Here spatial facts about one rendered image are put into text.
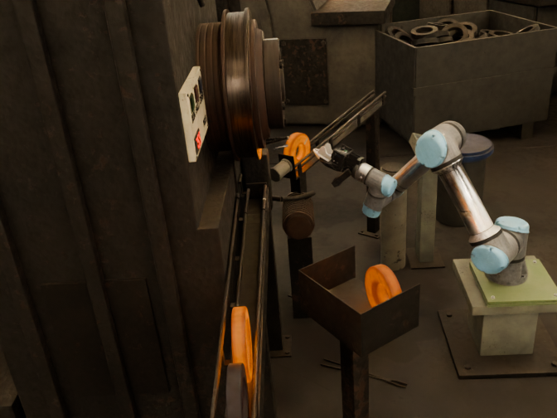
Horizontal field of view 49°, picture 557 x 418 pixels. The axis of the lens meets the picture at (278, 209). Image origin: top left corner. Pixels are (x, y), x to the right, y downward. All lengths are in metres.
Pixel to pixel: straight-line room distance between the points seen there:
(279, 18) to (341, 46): 0.49
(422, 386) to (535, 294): 0.52
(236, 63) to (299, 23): 2.91
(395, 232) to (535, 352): 0.80
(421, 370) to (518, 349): 0.37
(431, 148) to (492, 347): 0.83
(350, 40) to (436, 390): 2.88
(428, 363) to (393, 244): 0.67
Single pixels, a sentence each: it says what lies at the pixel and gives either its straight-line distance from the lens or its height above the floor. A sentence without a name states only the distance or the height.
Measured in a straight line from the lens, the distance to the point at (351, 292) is 1.81.
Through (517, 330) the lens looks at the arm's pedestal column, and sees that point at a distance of 2.49.
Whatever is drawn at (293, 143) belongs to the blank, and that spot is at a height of 0.76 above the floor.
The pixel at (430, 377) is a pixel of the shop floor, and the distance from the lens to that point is 2.45.
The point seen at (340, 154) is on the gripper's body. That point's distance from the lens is 2.39.
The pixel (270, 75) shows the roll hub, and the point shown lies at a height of 1.18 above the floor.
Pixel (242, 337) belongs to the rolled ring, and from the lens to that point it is 1.45.
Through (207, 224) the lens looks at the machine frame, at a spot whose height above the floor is 0.87.
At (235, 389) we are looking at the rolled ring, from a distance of 1.33.
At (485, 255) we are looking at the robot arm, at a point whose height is 0.51.
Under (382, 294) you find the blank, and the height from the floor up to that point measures 0.66.
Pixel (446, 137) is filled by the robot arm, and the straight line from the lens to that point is 2.14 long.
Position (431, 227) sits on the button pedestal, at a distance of 2.98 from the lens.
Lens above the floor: 1.65
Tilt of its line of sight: 27 degrees down
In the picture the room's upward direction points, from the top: 5 degrees counter-clockwise
